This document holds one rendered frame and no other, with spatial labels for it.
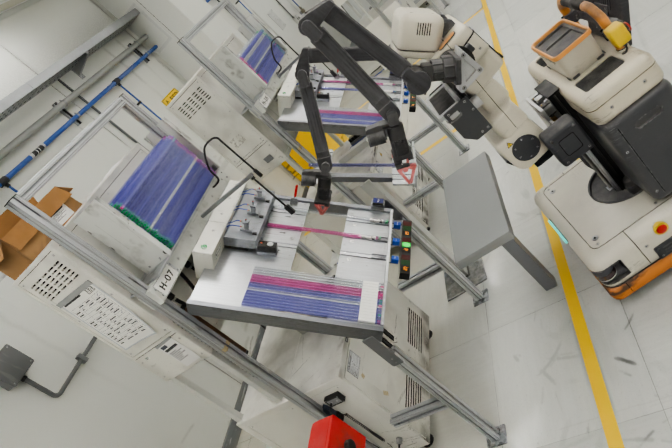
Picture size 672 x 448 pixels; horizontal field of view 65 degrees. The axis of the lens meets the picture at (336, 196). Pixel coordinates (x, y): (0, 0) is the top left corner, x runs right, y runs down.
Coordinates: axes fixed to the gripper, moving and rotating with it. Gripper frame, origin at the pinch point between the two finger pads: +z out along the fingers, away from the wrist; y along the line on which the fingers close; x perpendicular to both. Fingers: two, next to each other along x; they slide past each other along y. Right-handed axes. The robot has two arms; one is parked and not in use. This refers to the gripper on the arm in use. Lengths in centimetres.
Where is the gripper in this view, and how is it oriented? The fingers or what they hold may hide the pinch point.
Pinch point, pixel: (322, 212)
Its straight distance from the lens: 233.6
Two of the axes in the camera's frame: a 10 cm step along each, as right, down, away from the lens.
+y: -1.4, 5.7, -8.1
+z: -0.7, 8.1, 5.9
